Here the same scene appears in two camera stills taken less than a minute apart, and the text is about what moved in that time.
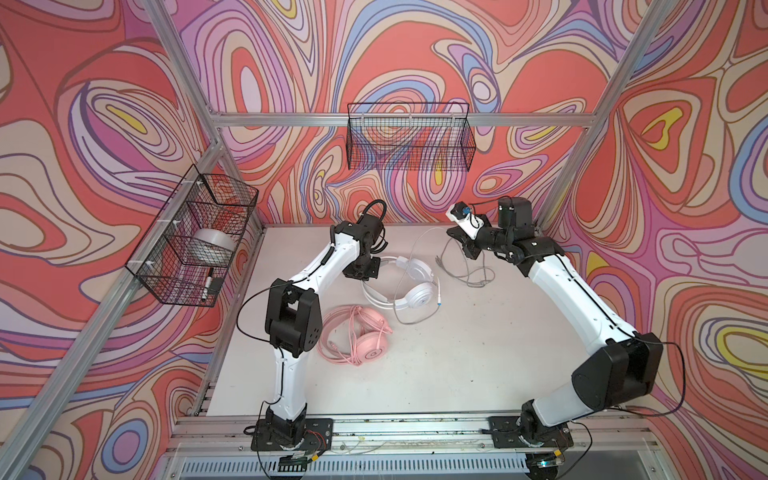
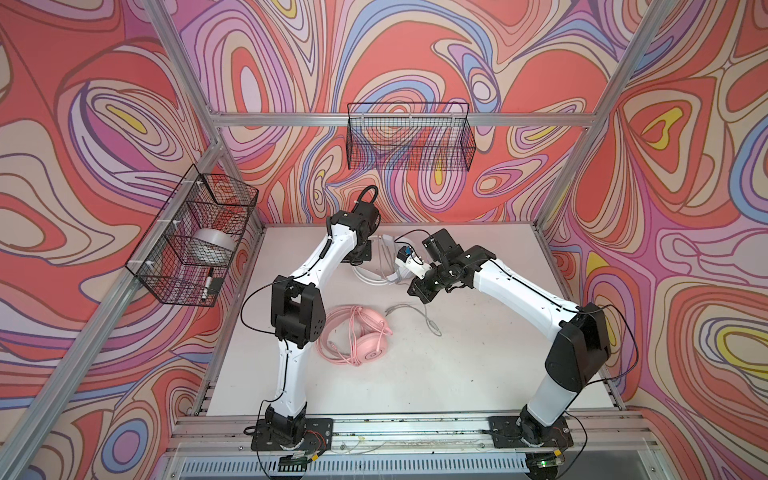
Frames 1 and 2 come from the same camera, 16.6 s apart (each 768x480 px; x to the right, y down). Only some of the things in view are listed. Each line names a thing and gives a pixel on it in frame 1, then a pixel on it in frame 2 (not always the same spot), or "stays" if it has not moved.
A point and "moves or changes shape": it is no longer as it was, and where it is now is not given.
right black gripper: (467, 241) to (417, 288)
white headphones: (421, 288) moves or changes shape
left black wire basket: (184, 255) stays
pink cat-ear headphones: (353, 334) stays
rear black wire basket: (413, 136) stays
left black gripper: (374, 273) to (367, 255)
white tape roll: (210, 246) stays
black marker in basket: (206, 287) stays
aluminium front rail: (328, 434) stays
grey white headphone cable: (439, 259) to (432, 326)
